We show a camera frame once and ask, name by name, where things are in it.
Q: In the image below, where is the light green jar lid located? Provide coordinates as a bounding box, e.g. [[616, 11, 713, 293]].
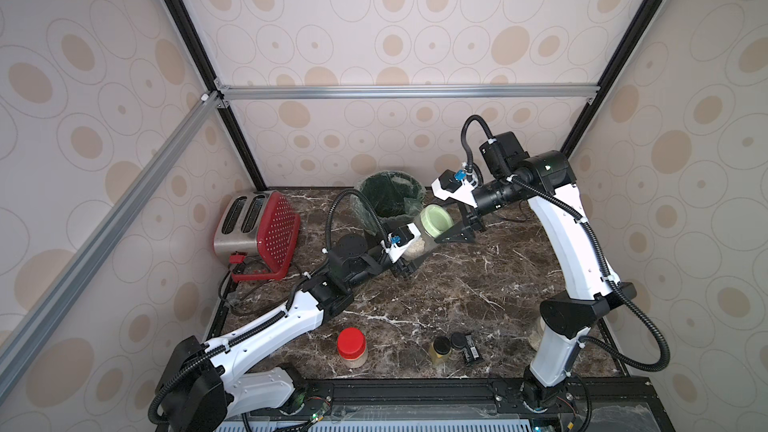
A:
[[419, 204, 454, 238]]

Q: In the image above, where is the clear oatmeal jar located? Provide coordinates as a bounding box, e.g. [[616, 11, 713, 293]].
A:
[[402, 232, 438, 261]]

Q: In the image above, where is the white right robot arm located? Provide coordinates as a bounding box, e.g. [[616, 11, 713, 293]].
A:
[[432, 114, 671, 409]]

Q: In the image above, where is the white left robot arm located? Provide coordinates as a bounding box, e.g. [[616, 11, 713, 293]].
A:
[[148, 218, 427, 431]]

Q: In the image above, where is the red lid oatmeal jar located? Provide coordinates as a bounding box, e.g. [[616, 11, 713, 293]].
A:
[[337, 327, 368, 369]]

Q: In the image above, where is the black trash bin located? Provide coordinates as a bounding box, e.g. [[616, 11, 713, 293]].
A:
[[353, 170, 427, 238]]

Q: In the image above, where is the yellow spice jar black lid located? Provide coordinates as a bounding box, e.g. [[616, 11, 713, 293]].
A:
[[429, 336, 452, 366]]

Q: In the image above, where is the dark spice jar black lid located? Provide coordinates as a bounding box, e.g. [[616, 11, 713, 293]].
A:
[[449, 332, 469, 358]]

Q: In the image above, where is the small black box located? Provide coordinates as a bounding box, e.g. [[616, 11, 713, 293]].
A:
[[462, 334, 483, 365]]

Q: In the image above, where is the beige lid jar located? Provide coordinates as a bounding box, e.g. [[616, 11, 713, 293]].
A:
[[528, 317, 545, 351]]

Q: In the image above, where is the red polka dot toaster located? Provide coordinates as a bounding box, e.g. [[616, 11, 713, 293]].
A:
[[213, 191, 300, 283]]

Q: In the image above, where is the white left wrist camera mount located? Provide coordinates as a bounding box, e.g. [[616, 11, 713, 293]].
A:
[[387, 222, 422, 261]]

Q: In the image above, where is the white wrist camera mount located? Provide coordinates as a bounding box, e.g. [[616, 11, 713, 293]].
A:
[[431, 169, 480, 207], [387, 222, 422, 261]]

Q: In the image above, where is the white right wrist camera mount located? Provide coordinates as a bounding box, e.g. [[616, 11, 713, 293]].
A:
[[431, 169, 480, 207]]

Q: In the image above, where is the black toaster power cord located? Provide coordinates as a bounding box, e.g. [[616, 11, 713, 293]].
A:
[[218, 260, 304, 318]]

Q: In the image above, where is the aluminium frame rail back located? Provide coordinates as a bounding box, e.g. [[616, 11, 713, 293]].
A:
[[220, 83, 600, 101]]

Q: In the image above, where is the aluminium frame rail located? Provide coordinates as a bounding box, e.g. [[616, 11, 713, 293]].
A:
[[220, 83, 600, 101], [1, 91, 221, 401]]

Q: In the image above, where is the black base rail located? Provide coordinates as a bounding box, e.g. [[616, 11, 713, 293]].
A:
[[239, 376, 667, 424]]

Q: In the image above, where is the aluminium frame rail left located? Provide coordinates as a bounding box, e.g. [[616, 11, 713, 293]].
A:
[[1, 91, 221, 401]]

